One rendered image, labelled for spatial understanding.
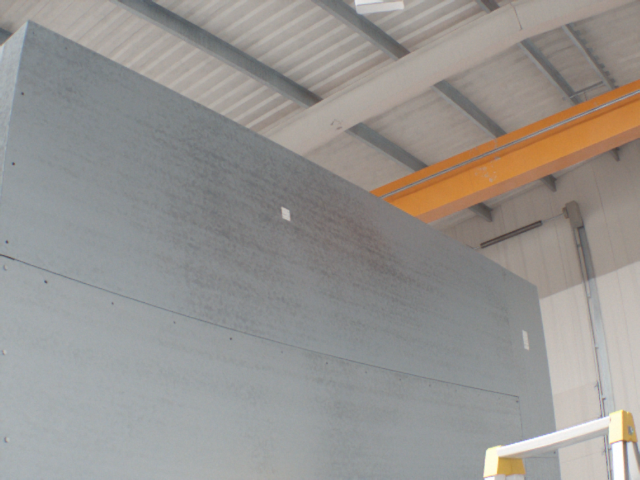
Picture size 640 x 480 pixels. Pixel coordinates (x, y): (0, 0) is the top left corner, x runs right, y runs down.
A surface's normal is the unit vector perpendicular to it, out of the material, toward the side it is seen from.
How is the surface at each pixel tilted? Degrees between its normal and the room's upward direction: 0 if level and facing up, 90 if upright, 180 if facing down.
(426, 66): 90
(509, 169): 90
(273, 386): 90
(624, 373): 90
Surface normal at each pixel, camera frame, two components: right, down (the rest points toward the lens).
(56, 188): 0.78, -0.33
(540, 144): -0.62, -0.27
